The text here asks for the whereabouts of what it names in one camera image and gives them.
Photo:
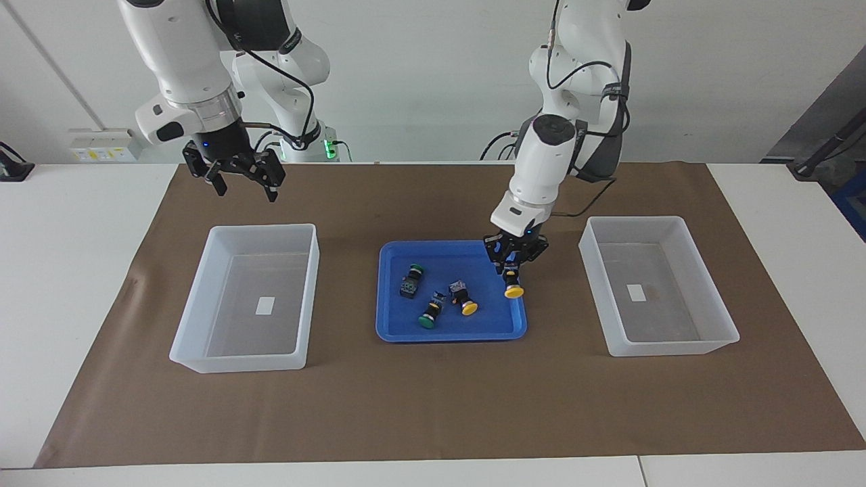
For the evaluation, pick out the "yellow push button switch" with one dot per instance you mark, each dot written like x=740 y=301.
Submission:
x=513 y=289
x=463 y=297

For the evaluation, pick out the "translucent white plastic box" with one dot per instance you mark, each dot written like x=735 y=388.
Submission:
x=203 y=362
x=676 y=348

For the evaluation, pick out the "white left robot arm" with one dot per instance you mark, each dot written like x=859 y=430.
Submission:
x=541 y=162

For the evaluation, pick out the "black clamp base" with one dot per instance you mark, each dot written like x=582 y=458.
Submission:
x=13 y=169

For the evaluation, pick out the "white paper label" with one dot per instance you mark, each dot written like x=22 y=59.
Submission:
x=266 y=306
x=636 y=293

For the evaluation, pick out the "blue plastic tray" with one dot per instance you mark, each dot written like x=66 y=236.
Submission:
x=406 y=325

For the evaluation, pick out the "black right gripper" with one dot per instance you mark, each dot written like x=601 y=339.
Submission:
x=226 y=145

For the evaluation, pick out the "white wall socket box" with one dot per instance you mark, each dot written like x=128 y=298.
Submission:
x=101 y=145

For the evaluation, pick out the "brown paper table mat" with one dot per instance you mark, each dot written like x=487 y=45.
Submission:
x=440 y=406

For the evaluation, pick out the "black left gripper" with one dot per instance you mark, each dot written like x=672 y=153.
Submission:
x=517 y=247

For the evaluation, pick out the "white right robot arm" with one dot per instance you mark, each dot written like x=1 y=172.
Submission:
x=183 y=47

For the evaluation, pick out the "black stand pole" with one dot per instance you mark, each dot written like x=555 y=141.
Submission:
x=829 y=145

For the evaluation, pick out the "green push button switch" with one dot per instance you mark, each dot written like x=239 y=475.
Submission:
x=430 y=312
x=410 y=283

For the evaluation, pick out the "blue crate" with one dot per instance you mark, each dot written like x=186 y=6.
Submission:
x=854 y=206

